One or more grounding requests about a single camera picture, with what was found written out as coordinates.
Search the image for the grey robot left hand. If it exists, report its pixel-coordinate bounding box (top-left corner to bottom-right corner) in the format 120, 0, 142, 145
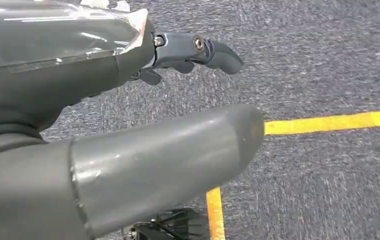
0, 0, 265, 240

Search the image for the yellow floor tape square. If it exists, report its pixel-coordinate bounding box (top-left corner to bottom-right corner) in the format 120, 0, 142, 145
206, 108, 380, 240

